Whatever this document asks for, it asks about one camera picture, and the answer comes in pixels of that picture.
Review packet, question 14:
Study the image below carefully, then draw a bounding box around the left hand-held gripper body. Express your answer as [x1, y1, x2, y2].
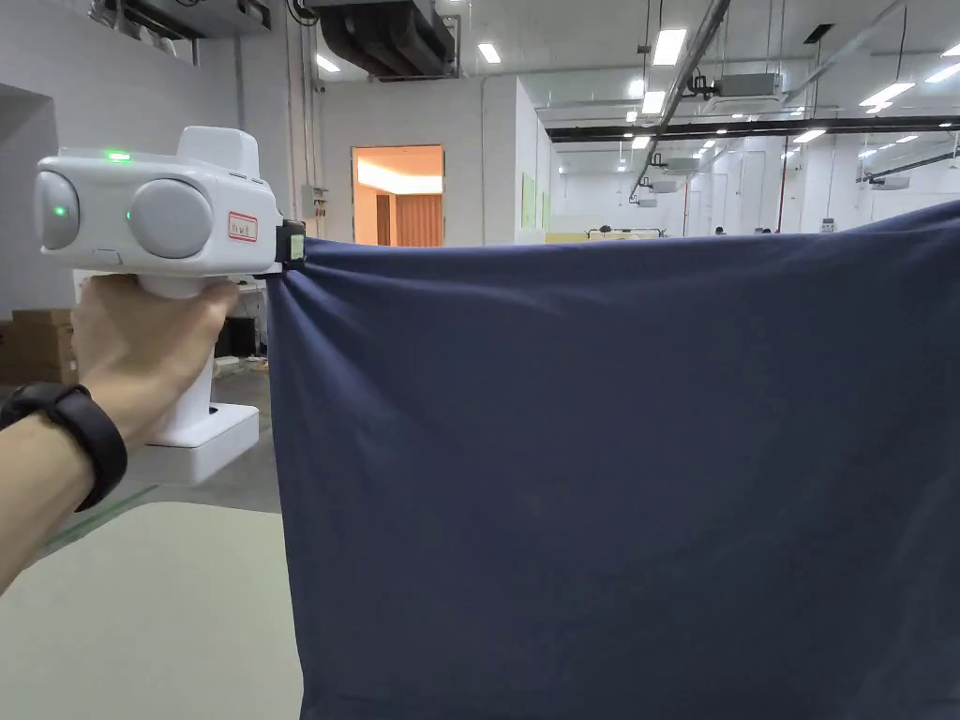
[33, 126, 293, 486]

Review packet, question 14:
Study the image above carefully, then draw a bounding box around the dark blue shirt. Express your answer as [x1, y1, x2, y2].
[266, 198, 960, 720]

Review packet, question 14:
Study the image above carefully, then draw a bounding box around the person's left forearm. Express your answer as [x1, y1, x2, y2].
[0, 382, 129, 595]

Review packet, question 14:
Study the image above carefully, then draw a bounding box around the person's left hand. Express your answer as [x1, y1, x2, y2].
[70, 273, 242, 453]

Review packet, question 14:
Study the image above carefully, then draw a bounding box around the stack of brown cartons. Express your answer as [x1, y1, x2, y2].
[0, 307, 78, 388]

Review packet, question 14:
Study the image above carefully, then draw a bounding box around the bed with pale green sheet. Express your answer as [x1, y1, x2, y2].
[0, 500, 306, 720]

